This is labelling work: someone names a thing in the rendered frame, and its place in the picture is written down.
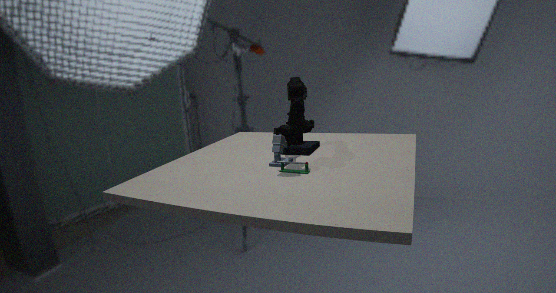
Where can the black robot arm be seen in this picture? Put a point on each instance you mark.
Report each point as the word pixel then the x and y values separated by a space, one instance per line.
pixel 297 93

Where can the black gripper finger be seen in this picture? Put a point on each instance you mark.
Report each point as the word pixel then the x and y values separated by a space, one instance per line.
pixel 289 138
pixel 296 135

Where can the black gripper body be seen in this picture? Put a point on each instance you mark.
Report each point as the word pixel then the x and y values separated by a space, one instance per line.
pixel 289 129

